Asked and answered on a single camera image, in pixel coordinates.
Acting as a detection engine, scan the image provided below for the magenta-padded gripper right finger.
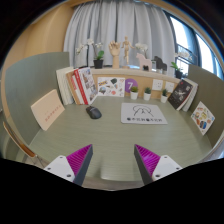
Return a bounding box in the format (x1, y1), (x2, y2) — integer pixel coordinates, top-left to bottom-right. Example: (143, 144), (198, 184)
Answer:
(133, 144), (184, 186)

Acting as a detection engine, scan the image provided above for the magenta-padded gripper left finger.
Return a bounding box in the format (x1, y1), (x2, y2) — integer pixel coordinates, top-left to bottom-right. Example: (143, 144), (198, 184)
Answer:
(43, 144), (94, 187)

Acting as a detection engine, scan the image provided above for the black computer mouse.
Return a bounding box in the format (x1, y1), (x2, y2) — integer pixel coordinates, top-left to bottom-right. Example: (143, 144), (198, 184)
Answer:
(85, 105), (103, 120)

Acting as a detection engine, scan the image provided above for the white mouse pad line drawing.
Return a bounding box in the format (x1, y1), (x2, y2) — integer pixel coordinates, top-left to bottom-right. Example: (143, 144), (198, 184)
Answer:
(120, 102), (169, 126)

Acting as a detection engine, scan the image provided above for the wooden chair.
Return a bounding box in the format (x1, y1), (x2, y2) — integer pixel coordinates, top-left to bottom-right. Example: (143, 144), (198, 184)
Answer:
(2, 120), (46, 168)

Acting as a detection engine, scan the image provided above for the beige booklet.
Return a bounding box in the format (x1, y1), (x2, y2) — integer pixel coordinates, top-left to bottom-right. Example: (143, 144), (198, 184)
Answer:
(30, 88), (66, 132)

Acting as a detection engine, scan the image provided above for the colourful sticker card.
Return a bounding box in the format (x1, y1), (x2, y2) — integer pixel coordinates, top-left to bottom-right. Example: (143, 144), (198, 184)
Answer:
(190, 101), (216, 136)

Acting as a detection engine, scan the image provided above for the succulent in white pot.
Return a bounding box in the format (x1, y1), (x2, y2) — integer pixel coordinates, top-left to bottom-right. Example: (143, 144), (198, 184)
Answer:
(143, 87), (153, 102)
(160, 88), (169, 104)
(129, 86), (140, 101)

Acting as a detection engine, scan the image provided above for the black cover book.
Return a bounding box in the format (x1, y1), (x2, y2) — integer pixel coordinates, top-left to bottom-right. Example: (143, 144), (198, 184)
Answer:
(167, 78), (194, 111)

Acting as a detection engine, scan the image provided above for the brown cover book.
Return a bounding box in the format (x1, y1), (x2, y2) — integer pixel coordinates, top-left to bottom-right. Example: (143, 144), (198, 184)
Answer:
(65, 70), (83, 106)

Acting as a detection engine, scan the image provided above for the thick white book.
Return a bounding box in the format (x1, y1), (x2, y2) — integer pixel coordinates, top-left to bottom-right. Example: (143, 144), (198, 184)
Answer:
(55, 66), (76, 107)

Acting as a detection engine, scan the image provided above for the purple round numeral sticker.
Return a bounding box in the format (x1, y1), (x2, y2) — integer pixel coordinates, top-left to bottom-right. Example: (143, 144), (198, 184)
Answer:
(124, 78), (139, 94)

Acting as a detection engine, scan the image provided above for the white illustrated sticker sheet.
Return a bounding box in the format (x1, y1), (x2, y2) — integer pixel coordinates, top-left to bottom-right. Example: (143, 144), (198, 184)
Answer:
(96, 76), (126, 98)

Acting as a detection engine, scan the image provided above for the light wood desk shelf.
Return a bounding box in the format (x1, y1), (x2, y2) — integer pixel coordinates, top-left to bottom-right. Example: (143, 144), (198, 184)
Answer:
(90, 67), (183, 100)

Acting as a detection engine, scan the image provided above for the green plant in black pot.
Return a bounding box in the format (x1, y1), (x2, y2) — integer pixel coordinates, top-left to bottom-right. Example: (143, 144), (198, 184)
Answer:
(170, 51), (191, 80)

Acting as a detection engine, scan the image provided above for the black horse figurine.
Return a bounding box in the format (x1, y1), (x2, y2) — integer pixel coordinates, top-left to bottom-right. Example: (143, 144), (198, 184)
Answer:
(151, 55), (168, 73)

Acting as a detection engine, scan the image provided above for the pink horse figurine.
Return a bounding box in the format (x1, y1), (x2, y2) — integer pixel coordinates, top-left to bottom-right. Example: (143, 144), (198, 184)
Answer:
(135, 52), (153, 72)

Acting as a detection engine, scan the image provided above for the white orchid in black pot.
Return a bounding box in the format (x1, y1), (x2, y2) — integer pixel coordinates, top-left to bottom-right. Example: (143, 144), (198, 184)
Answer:
(75, 39), (106, 70)

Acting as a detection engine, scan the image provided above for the wooden hand model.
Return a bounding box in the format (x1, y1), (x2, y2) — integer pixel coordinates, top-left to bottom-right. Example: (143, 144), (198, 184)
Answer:
(108, 40), (122, 70)

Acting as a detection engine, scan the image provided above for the wooden artist mannequin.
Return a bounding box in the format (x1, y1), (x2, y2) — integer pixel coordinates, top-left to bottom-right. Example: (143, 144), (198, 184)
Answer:
(120, 35), (135, 68)

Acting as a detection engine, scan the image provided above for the grey curtain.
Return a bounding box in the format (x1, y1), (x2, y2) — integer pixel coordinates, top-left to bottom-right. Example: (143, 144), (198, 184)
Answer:
(63, 0), (176, 69)

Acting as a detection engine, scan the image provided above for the white wall socket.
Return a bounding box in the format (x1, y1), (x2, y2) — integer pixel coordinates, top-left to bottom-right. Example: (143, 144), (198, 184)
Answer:
(151, 78), (164, 91)

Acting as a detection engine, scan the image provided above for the window with dark frame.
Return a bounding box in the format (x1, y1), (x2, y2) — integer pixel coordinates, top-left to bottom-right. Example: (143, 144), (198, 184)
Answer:
(166, 13), (224, 81)

